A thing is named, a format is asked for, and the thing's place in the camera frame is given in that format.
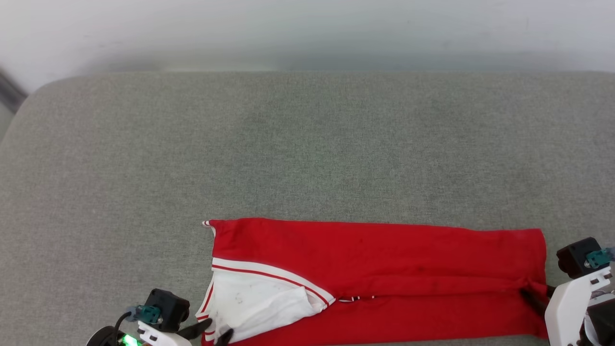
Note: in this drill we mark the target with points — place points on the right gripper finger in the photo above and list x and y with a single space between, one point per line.
535 300

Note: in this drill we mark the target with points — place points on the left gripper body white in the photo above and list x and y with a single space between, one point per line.
158 339

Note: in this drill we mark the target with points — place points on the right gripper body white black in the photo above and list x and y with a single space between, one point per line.
564 312

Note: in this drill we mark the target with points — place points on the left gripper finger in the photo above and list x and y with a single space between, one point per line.
225 338
196 329

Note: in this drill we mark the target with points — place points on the red white sports garment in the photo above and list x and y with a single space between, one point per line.
384 259

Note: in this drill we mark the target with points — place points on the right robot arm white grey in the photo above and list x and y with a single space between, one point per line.
603 322

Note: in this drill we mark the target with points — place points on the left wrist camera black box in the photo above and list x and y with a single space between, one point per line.
168 307

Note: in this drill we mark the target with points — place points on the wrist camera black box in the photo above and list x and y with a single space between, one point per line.
168 307
574 257

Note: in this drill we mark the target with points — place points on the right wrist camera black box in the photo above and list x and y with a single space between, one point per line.
574 257

